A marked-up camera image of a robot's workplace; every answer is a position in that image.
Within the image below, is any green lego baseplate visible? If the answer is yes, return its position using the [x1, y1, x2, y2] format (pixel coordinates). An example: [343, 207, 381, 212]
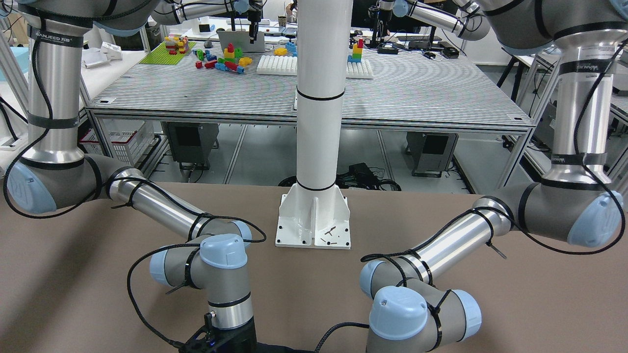
[139, 39, 196, 65]

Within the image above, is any striped metal work table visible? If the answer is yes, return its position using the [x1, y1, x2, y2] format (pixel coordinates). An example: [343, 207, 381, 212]
[84, 47, 536, 197]

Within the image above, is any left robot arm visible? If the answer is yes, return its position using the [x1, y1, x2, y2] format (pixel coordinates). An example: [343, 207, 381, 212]
[360, 0, 627, 353]

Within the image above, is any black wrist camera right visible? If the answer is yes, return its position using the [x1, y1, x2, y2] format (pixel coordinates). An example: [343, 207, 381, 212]
[179, 326, 218, 353]

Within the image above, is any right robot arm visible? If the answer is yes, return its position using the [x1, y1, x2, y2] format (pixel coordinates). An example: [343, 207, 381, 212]
[3, 0, 258, 353]

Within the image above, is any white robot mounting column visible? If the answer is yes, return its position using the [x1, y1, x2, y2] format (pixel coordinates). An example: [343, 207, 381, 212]
[274, 0, 352, 250]

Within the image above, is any white peg board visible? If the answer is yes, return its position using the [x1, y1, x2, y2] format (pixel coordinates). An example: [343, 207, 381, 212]
[256, 54, 298, 76]
[346, 59, 374, 79]

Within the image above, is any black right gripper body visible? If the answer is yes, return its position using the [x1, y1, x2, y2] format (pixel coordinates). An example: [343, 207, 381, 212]
[210, 318, 258, 353]

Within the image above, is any black printed t-shirt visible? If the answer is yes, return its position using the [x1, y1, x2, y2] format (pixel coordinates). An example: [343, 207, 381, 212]
[255, 342, 313, 353]

